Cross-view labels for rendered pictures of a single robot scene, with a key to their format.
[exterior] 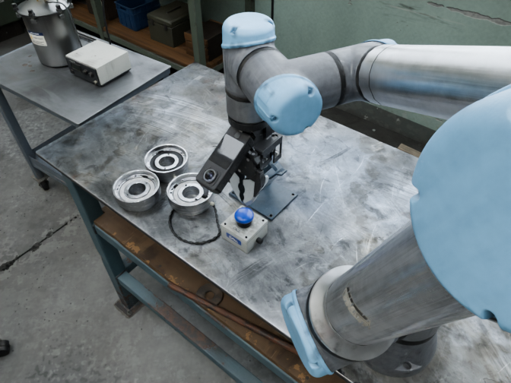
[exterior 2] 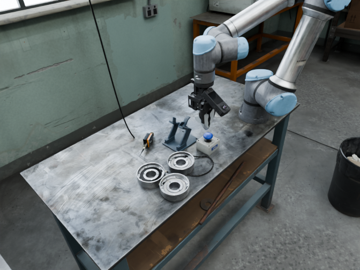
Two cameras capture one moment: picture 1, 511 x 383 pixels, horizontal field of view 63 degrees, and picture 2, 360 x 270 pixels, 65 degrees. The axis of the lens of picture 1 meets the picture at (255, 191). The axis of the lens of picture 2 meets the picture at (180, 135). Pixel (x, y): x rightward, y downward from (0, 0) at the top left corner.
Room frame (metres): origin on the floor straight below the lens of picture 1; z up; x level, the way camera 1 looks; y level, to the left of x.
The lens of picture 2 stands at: (0.54, 0.95, 1.56)
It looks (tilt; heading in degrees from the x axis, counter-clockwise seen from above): 36 degrees down; 278
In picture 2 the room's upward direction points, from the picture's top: 4 degrees counter-clockwise
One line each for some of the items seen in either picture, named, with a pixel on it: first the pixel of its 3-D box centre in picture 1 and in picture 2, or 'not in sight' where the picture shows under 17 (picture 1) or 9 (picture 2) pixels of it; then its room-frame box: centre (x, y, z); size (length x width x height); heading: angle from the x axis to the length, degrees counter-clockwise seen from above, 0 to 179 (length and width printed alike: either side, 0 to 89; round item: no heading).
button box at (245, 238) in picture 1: (246, 229); (208, 143); (0.55, 0.02, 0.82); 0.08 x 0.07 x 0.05; 52
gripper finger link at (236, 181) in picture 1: (245, 178); (200, 120); (0.58, 0.02, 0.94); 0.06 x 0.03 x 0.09; 142
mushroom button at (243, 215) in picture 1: (244, 220); (208, 139); (0.55, 0.02, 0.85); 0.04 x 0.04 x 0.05
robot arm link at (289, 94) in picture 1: (290, 90); (229, 48); (0.48, -0.05, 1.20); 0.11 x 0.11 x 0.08; 24
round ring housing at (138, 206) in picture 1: (138, 191); (174, 187); (0.66, 0.27, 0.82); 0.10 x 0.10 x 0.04
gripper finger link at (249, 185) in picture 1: (258, 186); (205, 117); (0.56, 0.00, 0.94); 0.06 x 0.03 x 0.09; 142
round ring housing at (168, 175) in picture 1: (166, 163); (151, 175); (0.76, 0.22, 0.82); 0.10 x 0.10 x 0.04
